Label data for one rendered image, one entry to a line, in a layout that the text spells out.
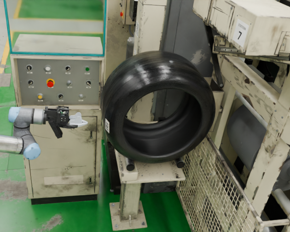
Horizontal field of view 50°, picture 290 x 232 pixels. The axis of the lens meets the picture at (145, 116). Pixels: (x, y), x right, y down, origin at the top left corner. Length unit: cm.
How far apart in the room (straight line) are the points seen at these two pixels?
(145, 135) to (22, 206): 129
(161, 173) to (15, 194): 144
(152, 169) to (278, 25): 104
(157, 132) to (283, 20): 100
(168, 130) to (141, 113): 20
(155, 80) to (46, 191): 151
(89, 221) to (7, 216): 62
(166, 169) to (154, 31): 78
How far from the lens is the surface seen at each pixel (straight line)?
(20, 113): 155
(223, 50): 164
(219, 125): 208
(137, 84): 140
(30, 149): 148
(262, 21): 118
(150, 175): 179
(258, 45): 121
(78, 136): 225
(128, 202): 242
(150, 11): 168
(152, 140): 187
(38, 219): 264
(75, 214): 264
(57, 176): 250
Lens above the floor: 201
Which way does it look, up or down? 32 degrees down
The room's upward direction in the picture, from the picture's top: 7 degrees clockwise
